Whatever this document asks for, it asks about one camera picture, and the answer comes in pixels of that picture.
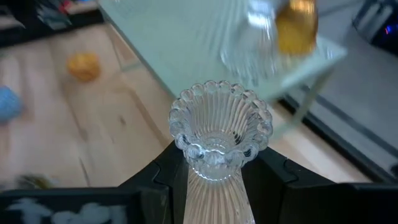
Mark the clear ribbed glass candlestick holder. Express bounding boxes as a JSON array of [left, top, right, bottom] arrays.
[[219, 0, 282, 85], [168, 80, 274, 224]]

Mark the orange glass candle holder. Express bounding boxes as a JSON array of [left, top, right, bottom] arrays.
[[275, 0, 320, 57], [66, 52, 102, 83]]

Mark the dark machine with lights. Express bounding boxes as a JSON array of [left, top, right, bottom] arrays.
[[351, 0, 398, 49]]

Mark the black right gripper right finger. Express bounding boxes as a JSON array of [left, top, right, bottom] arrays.
[[243, 146, 398, 224]]

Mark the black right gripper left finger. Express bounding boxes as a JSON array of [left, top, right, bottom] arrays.
[[0, 141, 189, 224]]

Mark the blue patterned round tin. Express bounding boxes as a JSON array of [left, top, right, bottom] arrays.
[[0, 85, 25, 123]]

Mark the mint green perforated metal shelf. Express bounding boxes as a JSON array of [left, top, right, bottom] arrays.
[[98, 0, 348, 141]]

